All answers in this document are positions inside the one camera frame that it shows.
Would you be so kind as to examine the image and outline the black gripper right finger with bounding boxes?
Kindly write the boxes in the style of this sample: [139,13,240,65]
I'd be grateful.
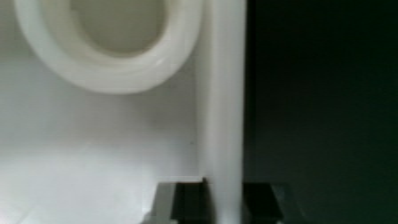
[243,183,288,224]

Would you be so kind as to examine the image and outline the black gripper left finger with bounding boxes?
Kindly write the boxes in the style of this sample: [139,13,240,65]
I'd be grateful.
[148,181,210,224]

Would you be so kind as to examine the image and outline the white square table top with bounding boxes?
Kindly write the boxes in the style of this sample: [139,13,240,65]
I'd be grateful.
[0,0,247,224]

